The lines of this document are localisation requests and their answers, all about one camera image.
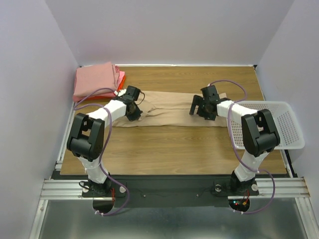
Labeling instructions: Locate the beige t shirt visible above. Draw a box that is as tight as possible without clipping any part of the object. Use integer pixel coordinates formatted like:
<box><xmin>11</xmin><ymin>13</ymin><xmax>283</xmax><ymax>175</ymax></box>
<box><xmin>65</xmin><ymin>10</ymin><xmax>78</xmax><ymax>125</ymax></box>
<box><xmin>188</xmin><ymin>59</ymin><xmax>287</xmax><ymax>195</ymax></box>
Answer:
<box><xmin>113</xmin><ymin>91</ymin><xmax>227</xmax><ymax>127</ymax></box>

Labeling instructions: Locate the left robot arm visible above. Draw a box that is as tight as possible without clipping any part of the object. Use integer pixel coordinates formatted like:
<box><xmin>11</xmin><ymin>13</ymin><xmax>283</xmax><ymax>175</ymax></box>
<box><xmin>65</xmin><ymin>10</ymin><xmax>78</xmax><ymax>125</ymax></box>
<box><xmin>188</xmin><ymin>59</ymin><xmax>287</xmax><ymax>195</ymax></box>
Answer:
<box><xmin>66</xmin><ymin>86</ymin><xmax>142</xmax><ymax>196</ymax></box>

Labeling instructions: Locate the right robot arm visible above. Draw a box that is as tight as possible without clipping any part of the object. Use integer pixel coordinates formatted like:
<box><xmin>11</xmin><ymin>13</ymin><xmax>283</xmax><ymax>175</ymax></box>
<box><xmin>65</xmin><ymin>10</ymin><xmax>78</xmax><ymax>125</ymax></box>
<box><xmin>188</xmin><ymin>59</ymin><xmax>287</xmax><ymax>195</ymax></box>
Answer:
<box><xmin>189</xmin><ymin>85</ymin><xmax>280</xmax><ymax>194</ymax></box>

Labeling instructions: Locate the folded light pink t shirt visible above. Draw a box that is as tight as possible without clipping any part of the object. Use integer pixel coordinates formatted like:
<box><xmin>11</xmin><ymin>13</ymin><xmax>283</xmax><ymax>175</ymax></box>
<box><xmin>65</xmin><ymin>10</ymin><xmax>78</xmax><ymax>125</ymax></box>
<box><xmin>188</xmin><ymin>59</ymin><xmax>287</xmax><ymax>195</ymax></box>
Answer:
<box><xmin>117</xmin><ymin>71</ymin><xmax>126</xmax><ymax>89</ymax></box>

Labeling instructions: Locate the white plastic basket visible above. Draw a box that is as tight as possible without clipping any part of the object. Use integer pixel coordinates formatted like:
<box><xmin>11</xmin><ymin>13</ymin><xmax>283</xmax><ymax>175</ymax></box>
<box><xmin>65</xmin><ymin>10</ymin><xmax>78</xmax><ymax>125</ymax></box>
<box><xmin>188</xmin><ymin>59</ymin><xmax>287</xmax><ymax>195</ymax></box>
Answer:
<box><xmin>239</xmin><ymin>101</ymin><xmax>305</xmax><ymax>150</ymax></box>

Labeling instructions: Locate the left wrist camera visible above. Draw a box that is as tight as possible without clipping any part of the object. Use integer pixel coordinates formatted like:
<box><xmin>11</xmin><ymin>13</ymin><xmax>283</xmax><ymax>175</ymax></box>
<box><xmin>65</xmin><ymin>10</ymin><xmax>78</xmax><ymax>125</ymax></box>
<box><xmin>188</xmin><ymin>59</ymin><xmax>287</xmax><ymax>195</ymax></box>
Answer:
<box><xmin>114</xmin><ymin>89</ymin><xmax>127</xmax><ymax>97</ymax></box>

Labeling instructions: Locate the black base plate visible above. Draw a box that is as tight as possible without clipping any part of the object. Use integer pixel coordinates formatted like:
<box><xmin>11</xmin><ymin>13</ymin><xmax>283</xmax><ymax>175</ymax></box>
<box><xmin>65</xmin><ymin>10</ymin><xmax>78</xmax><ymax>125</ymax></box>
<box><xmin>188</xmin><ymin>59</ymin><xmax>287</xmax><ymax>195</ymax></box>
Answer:
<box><xmin>79</xmin><ymin>175</ymin><xmax>259</xmax><ymax>209</ymax></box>

